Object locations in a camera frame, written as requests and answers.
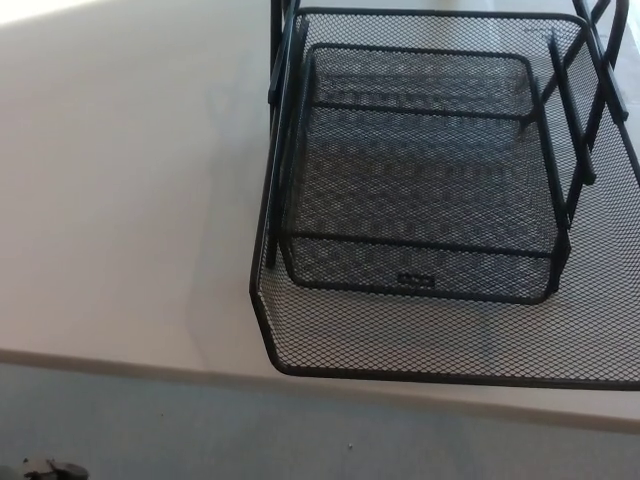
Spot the black mesh sliding drawer tray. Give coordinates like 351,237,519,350
248,5,640,390

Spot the grey robot body part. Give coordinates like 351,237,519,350
21,451,88,480

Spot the small black mesh tray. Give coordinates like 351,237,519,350
285,42,575,307

